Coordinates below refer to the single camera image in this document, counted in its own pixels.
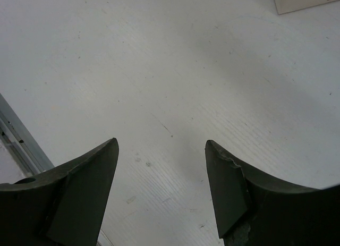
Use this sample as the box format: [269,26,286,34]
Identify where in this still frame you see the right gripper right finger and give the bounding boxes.
[205,140,339,245]

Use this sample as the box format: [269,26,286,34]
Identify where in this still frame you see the aluminium table frame rail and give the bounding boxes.
[1,96,55,177]

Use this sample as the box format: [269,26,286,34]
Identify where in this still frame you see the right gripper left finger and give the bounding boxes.
[1,138,119,245]

